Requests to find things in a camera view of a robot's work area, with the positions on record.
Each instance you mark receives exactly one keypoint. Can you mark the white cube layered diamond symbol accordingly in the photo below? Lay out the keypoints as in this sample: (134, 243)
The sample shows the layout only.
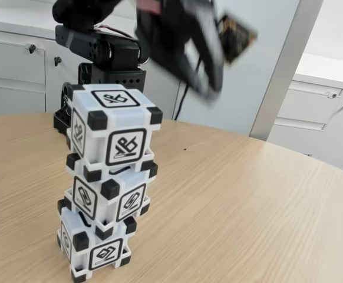
(105, 255)

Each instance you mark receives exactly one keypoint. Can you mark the white cube zigzag symbol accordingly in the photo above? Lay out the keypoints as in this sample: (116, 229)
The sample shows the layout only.
(133, 202)

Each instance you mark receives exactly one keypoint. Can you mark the grey metal column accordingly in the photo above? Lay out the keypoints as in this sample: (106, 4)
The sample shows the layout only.
(286, 73)

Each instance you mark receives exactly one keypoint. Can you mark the white drawer cabinet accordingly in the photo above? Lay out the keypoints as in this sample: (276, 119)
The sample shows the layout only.
(330, 126)

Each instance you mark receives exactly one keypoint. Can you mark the silver cabinet lock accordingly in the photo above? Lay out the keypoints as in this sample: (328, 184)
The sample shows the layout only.
(333, 95)

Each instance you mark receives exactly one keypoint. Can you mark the gripper camera circuit board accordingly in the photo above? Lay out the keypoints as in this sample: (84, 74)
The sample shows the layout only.
(236, 38)

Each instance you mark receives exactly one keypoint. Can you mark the white cube crossed loop symbol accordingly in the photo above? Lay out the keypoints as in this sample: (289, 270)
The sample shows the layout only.
(121, 118)

